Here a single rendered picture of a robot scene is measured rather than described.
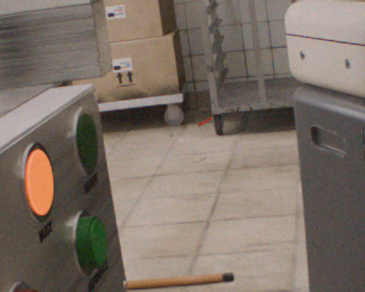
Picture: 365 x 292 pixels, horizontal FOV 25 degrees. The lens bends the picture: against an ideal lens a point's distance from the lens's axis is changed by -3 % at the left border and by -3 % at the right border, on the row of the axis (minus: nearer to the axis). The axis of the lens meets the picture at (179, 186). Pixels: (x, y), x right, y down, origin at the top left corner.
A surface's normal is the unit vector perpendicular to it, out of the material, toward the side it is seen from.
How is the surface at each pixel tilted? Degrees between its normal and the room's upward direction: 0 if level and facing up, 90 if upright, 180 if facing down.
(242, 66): 90
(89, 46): 90
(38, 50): 90
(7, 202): 90
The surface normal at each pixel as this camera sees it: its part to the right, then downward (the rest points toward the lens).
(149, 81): -0.05, 0.32
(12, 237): 0.97, -0.07
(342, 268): -0.92, 0.22
